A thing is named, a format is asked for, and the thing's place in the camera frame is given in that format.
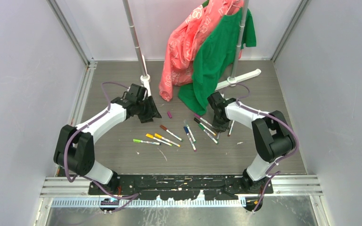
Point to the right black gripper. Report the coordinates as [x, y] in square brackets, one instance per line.
[222, 128]

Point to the green t-shirt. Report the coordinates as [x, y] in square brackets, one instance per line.
[213, 57]

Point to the clear capped green marker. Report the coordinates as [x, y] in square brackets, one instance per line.
[190, 131]

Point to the yellow capped marker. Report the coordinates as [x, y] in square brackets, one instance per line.
[167, 140]

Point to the left clothes rack pole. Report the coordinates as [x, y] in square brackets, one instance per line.
[145, 77]

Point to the orange capped marker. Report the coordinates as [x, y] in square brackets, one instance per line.
[158, 139]

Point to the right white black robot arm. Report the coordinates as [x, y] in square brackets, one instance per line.
[274, 139]

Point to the perforated metal rail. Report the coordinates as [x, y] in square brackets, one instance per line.
[158, 203]

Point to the clothes rack pole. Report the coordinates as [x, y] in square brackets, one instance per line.
[145, 77]
[234, 80]

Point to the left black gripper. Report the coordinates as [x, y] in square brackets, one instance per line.
[152, 111]

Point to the blue capped marker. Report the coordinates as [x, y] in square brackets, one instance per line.
[190, 138]

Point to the brown capped marker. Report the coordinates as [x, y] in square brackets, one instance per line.
[171, 133]

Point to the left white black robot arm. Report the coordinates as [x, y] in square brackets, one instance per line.
[75, 150]

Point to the magenta capped marker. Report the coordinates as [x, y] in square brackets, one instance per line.
[230, 128]

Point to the right clothes rack pole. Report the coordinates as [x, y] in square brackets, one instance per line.
[234, 80]

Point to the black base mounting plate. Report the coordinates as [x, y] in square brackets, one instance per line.
[188, 187]

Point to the pink patterned garment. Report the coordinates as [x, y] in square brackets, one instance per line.
[185, 41]

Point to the light green capped marker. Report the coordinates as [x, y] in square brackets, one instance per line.
[146, 142]

